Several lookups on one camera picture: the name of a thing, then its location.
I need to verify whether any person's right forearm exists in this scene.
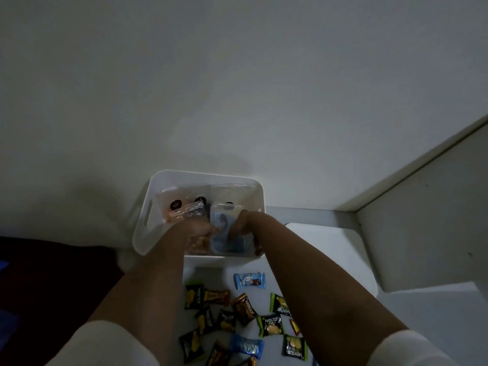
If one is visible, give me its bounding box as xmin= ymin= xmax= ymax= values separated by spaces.
xmin=258 ymin=215 xmax=409 ymax=358

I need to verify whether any blue fabric item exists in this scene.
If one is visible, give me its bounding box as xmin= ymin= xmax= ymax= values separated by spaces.
xmin=0 ymin=260 xmax=20 ymax=341

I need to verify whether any white cabinet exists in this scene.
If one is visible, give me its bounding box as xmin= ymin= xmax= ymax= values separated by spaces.
xmin=337 ymin=115 xmax=488 ymax=295

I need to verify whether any white plastic bin lid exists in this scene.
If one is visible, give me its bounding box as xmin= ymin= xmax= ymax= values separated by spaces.
xmin=284 ymin=222 xmax=379 ymax=298

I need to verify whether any dark red cloth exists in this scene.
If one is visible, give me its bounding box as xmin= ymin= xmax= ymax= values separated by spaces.
xmin=0 ymin=235 xmax=128 ymax=366

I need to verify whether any white sleeve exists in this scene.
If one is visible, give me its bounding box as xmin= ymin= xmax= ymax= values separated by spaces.
xmin=366 ymin=329 xmax=463 ymax=366
xmin=45 ymin=319 xmax=161 ymax=366

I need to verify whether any orange clear snack packet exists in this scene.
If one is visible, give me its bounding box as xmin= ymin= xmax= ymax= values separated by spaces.
xmin=159 ymin=190 xmax=211 ymax=225

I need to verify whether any white left sleeve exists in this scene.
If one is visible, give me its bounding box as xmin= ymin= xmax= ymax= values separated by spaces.
xmin=45 ymin=319 xmax=161 ymax=366

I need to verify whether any light blue candy packet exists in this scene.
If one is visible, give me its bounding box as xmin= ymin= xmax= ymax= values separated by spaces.
xmin=228 ymin=333 xmax=265 ymax=359
xmin=233 ymin=272 xmax=266 ymax=291

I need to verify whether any blue clear snack packet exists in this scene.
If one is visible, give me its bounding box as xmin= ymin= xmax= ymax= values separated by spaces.
xmin=210 ymin=201 xmax=257 ymax=256

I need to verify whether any person's right hand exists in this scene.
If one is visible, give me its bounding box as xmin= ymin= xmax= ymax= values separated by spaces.
xmin=230 ymin=210 xmax=276 ymax=257

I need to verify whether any green black candy packet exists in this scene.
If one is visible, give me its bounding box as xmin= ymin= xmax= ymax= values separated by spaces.
xmin=269 ymin=293 xmax=291 ymax=315
xmin=258 ymin=313 xmax=285 ymax=338
xmin=282 ymin=334 xmax=306 ymax=361

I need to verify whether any person's left hand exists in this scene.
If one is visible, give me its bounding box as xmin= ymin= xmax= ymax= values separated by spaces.
xmin=172 ymin=219 xmax=218 ymax=249

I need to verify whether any white plastic storage bin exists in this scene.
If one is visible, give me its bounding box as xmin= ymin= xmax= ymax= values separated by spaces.
xmin=131 ymin=170 xmax=267 ymax=268

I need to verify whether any person's left forearm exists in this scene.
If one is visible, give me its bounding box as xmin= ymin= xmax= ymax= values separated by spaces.
xmin=87 ymin=224 xmax=193 ymax=340

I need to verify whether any white right sleeve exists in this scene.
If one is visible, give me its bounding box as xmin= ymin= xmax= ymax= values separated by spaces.
xmin=366 ymin=329 xmax=463 ymax=366

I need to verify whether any black yellow candy packet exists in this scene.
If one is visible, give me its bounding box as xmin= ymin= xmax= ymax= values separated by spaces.
xmin=194 ymin=306 xmax=215 ymax=335
xmin=178 ymin=329 xmax=205 ymax=365
xmin=185 ymin=284 xmax=205 ymax=311
xmin=217 ymin=309 xmax=237 ymax=333

